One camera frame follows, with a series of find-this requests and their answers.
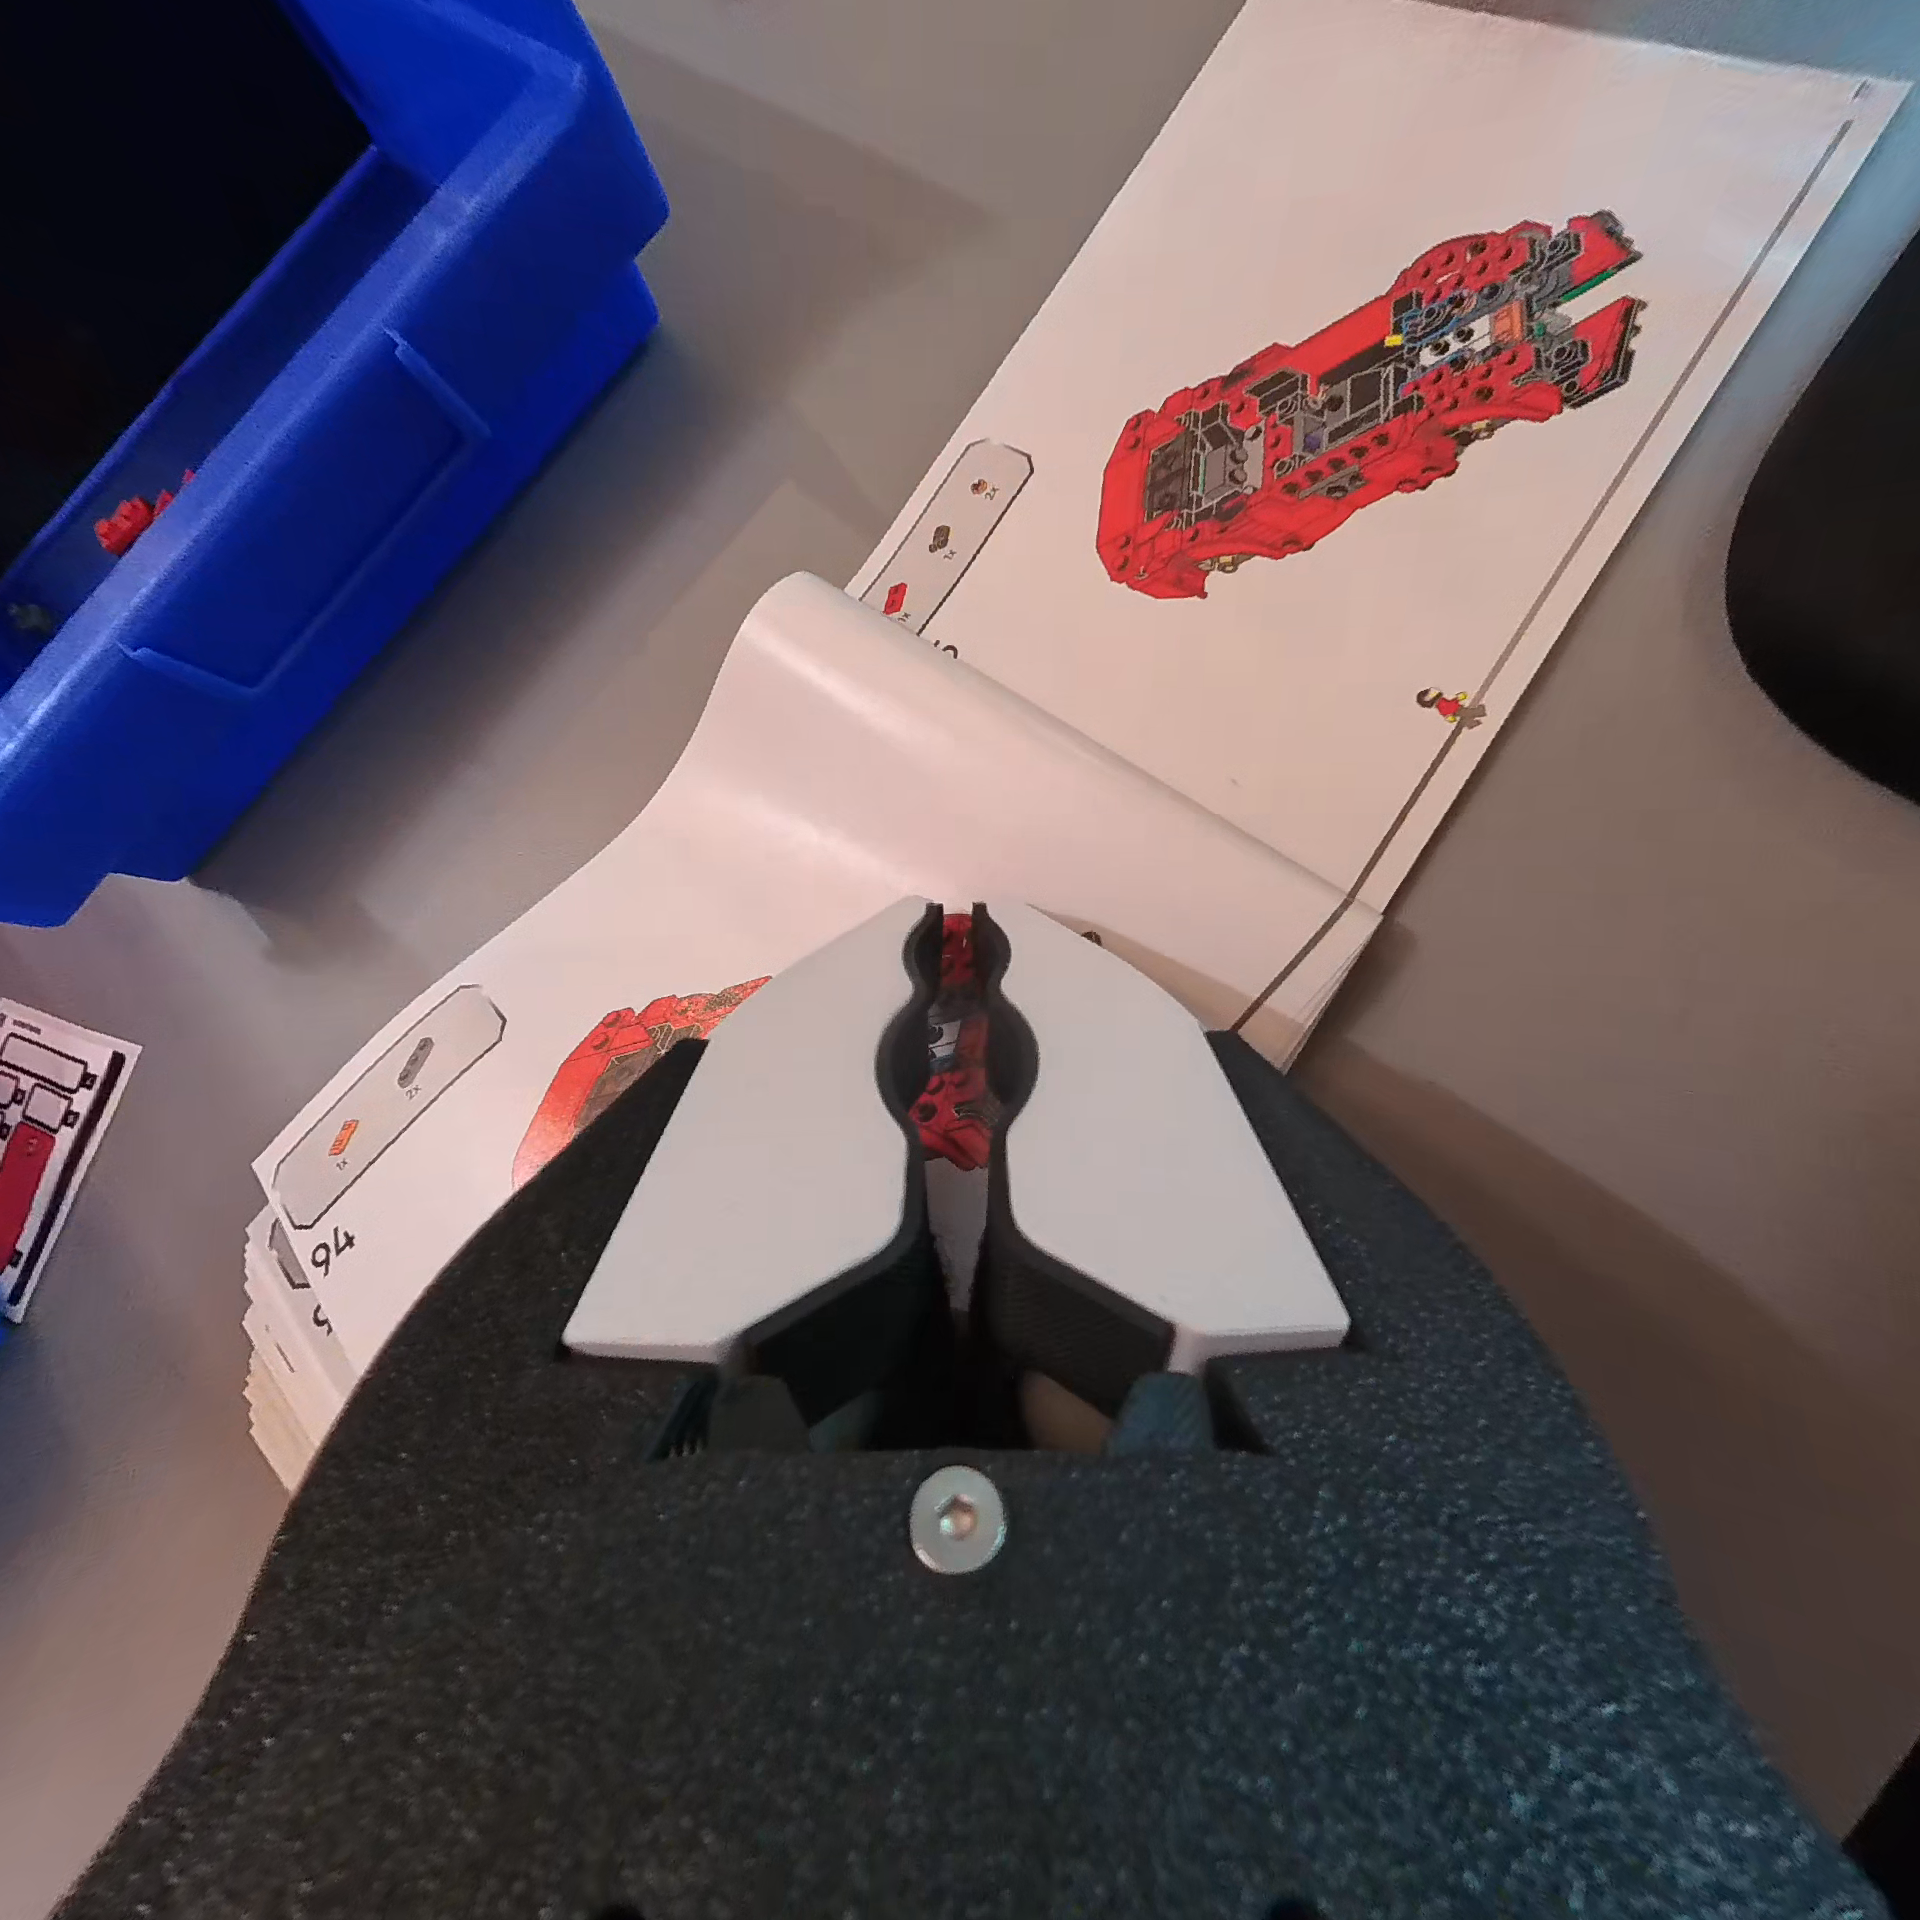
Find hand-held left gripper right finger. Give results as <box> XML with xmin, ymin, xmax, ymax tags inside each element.
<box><xmin>966</xmin><ymin>893</ymin><xmax>1353</xmax><ymax>1419</ymax></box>

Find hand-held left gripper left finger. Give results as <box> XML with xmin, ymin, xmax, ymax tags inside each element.
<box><xmin>563</xmin><ymin>893</ymin><xmax>950</xmax><ymax>1419</ymax></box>

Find toy car instruction booklet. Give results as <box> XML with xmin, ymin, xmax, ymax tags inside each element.
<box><xmin>241</xmin><ymin>0</ymin><xmax>1915</xmax><ymax>1488</ymax></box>

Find toy sticker sheet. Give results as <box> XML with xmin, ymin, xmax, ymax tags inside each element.
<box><xmin>0</xmin><ymin>996</ymin><xmax>145</xmax><ymax>1326</ymax></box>

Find red toy brick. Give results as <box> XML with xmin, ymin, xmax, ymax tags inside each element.
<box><xmin>90</xmin><ymin>467</ymin><xmax>201</xmax><ymax>559</ymax></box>

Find blue plastic shelf bin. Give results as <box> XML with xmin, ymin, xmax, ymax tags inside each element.
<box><xmin>0</xmin><ymin>0</ymin><xmax>673</xmax><ymax>931</ymax></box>

